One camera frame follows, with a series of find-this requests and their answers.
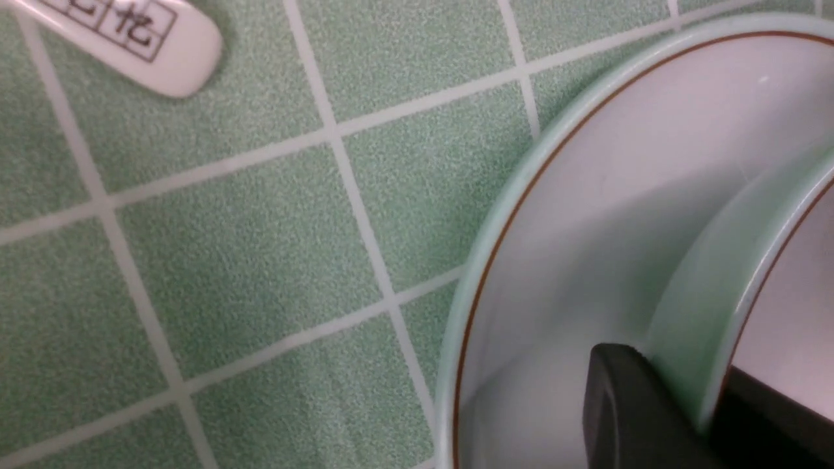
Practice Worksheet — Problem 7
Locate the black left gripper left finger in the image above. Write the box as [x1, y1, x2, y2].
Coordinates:
[582, 344, 724, 468]

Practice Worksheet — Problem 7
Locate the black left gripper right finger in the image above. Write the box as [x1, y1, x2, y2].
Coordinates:
[709, 366, 833, 468]

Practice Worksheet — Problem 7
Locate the pale green red-rimmed plate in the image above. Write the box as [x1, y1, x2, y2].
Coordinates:
[435, 12, 832, 468]

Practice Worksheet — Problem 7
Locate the green checked tablecloth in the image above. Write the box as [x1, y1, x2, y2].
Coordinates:
[1, 1, 832, 468]

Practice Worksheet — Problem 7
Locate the white ceramic soup spoon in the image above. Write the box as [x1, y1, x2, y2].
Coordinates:
[2, 1, 223, 99]

